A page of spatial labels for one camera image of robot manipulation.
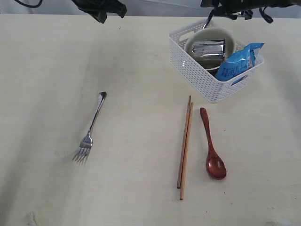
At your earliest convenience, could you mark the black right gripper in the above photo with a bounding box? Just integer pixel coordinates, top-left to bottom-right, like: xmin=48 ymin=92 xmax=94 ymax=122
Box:
xmin=200 ymin=0 xmax=292 ymax=21

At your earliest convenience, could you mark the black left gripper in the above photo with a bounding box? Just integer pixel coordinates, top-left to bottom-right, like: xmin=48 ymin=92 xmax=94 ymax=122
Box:
xmin=72 ymin=0 xmax=127 ymax=24

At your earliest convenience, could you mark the shiny stainless steel cup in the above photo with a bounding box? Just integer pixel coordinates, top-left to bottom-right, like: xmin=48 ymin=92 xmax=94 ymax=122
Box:
xmin=190 ymin=39 xmax=225 ymax=60

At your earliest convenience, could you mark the pale green ceramic bowl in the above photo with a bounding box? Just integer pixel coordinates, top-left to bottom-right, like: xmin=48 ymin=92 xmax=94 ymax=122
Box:
xmin=184 ymin=27 xmax=236 ymax=71

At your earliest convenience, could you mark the blue snack packet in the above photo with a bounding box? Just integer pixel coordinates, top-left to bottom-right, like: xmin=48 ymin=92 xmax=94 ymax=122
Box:
xmin=215 ymin=43 xmax=264 ymax=81

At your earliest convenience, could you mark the short metal spoon handle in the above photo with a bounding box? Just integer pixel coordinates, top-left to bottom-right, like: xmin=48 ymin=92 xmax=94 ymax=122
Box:
xmin=72 ymin=91 xmax=107 ymax=164

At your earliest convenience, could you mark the light wooden chopstick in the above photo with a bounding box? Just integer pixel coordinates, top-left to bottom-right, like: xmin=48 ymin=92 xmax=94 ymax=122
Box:
xmin=180 ymin=102 xmax=194 ymax=200

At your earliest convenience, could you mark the reddish brown wooden spoon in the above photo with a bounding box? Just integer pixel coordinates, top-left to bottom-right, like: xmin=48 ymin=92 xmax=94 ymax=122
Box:
xmin=200 ymin=107 xmax=227 ymax=180

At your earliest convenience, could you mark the dark wooden chopstick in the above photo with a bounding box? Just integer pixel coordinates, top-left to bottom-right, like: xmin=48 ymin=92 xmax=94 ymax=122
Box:
xmin=177 ymin=96 xmax=191 ymax=189

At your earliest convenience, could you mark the white woven plastic basket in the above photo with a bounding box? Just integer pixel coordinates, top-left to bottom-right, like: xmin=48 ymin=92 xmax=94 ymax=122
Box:
xmin=169 ymin=18 xmax=264 ymax=103

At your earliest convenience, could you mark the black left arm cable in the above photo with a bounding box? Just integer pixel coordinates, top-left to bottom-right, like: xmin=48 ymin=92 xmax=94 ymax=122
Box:
xmin=15 ymin=0 xmax=43 ymax=8

